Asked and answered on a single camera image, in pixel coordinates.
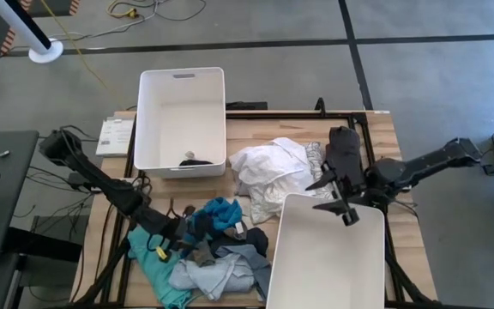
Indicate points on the white paper booklet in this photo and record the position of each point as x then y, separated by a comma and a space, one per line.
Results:
114, 137

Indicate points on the white perforated plastic bin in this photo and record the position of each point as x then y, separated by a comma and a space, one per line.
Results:
178, 120
315, 266

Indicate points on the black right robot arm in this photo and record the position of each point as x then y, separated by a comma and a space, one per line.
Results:
423, 165

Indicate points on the black metal table frame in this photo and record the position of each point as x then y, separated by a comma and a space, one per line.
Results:
294, 115

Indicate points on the small grey-brown cloth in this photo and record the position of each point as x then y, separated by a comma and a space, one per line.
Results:
202, 256

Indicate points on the yellow tag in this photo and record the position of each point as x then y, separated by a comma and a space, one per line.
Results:
161, 253

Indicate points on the teal shirt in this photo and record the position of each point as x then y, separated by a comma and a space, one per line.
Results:
152, 270

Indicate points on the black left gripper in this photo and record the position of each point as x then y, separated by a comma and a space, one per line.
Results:
174, 229

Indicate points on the bright blue cloth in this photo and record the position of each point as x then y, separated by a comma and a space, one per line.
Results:
225, 212

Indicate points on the grey cloth with white label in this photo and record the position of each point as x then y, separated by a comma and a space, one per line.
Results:
232, 234

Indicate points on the white shirt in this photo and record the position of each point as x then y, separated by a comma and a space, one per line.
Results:
272, 171

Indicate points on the black side desk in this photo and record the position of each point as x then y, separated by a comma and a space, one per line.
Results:
2, 201

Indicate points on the pale blue-grey garment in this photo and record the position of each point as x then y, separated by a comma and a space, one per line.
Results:
212, 276

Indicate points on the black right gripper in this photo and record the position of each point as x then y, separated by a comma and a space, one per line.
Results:
354, 191

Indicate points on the dark navy knit garment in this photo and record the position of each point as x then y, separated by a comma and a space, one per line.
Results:
255, 240

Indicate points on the grey patterned white cloth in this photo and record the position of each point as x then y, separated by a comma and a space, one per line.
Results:
317, 159

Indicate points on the white pole stand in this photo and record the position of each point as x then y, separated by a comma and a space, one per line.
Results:
45, 51

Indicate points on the dark navy purple cloth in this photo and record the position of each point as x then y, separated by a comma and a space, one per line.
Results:
202, 223

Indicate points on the dark grey garment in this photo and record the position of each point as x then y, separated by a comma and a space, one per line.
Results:
343, 150

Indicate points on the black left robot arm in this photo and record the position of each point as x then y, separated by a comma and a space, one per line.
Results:
101, 184

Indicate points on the black sock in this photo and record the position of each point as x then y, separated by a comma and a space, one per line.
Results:
195, 162

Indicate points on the slate blue sweatshirt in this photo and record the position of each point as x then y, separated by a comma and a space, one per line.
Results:
255, 262

